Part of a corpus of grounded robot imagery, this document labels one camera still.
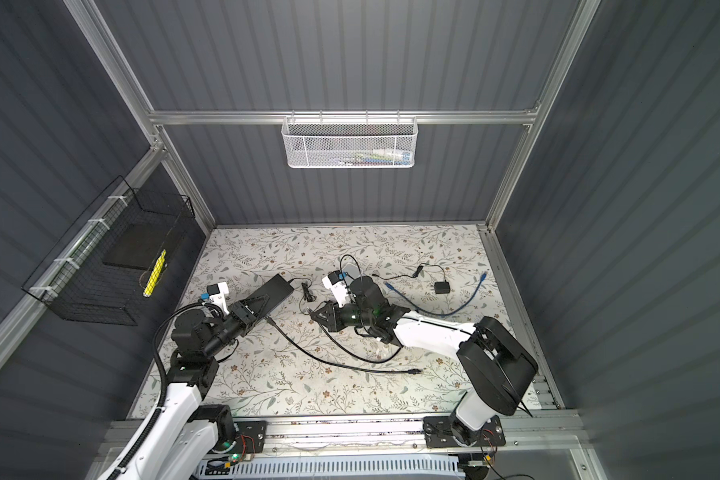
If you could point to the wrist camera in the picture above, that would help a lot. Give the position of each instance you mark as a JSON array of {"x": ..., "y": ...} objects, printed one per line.
[
  {"x": 217, "y": 295},
  {"x": 335, "y": 282}
]

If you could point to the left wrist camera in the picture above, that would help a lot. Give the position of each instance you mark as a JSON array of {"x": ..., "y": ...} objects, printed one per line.
[{"x": 217, "y": 295}]

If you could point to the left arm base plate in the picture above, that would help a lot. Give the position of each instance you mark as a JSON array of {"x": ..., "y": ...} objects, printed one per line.
[{"x": 245, "y": 439}]

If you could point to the black pad in basket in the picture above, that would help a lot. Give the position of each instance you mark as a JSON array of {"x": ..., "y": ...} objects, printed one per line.
[{"x": 140, "y": 245}]

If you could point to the black wire wall basket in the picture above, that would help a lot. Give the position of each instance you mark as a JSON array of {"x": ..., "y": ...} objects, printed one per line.
[{"x": 110, "y": 271}]

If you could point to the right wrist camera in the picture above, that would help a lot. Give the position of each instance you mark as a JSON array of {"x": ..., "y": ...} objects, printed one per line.
[{"x": 335, "y": 282}]

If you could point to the white mesh wall basket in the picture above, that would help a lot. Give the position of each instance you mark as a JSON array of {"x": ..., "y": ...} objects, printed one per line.
[{"x": 350, "y": 146}]

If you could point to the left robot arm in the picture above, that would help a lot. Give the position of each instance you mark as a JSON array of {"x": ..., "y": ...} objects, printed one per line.
[{"x": 180, "y": 429}]

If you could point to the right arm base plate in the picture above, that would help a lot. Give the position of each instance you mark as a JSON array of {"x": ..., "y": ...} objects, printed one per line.
[{"x": 447, "y": 432}]

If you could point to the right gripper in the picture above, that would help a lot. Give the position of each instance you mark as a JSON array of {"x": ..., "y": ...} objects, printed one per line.
[{"x": 333, "y": 322}]

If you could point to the yellow item in basket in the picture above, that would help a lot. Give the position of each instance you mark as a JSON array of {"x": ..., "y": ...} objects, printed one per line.
[{"x": 155, "y": 274}]

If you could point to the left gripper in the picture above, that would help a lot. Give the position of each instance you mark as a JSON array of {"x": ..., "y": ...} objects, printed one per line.
[{"x": 242, "y": 316}]

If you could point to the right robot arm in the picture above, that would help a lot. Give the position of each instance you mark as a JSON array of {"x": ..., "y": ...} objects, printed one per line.
[{"x": 499, "y": 368}]

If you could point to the white ventilated cable duct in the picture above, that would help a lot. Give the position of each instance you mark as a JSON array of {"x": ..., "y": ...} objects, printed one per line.
[{"x": 403, "y": 466}]

